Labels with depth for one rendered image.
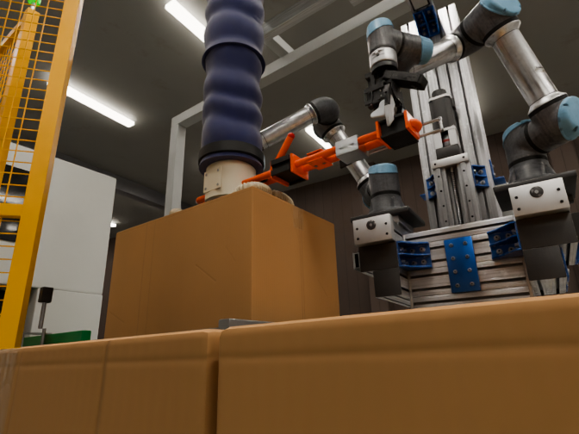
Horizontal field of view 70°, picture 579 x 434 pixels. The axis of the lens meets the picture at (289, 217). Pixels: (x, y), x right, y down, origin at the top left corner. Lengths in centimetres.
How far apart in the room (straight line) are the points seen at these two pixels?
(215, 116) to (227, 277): 63
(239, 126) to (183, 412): 127
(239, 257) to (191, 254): 18
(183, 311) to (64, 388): 88
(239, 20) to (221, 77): 24
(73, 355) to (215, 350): 10
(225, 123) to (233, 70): 22
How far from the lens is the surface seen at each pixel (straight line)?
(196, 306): 109
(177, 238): 120
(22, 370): 30
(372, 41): 125
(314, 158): 117
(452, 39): 162
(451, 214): 163
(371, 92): 116
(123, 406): 20
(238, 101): 146
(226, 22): 165
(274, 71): 409
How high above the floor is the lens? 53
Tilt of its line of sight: 19 degrees up
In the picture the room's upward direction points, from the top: 2 degrees counter-clockwise
